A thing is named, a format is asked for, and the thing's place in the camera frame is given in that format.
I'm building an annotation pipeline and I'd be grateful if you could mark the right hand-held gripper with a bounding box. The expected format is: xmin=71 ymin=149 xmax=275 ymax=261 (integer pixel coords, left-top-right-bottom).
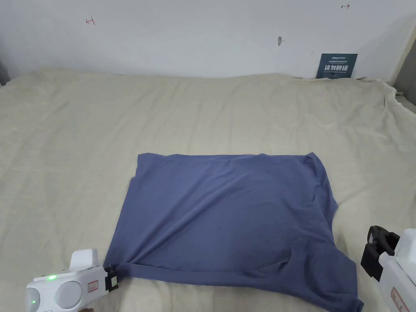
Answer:
xmin=360 ymin=225 xmax=416 ymax=312

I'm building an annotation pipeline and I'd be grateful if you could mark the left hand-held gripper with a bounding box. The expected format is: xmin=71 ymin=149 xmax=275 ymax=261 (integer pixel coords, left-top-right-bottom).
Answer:
xmin=26 ymin=248 xmax=120 ymax=312

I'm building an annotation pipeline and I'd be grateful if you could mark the dark blue shirt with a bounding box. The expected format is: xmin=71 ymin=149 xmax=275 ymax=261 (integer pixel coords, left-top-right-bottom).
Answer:
xmin=104 ymin=152 xmax=364 ymax=312

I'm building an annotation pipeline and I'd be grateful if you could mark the dark blue sign card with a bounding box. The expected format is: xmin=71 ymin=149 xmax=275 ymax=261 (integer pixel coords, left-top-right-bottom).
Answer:
xmin=316 ymin=53 xmax=359 ymax=80

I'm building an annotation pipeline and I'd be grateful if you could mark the bed with beige sheet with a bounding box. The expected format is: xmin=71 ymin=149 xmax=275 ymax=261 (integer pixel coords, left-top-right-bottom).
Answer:
xmin=0 ymin=66 xmax=416 ymax=312

